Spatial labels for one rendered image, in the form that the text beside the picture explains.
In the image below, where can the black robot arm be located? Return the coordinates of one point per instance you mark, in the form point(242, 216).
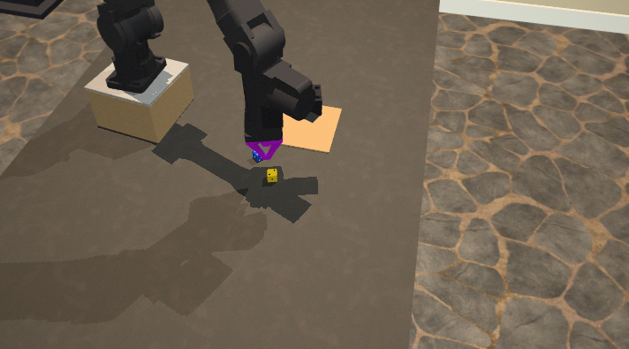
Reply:
point(253, 35)

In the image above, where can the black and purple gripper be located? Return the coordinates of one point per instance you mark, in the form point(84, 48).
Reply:
point(255, 133)

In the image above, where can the yellow die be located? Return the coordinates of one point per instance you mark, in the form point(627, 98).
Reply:
point(272, 175)

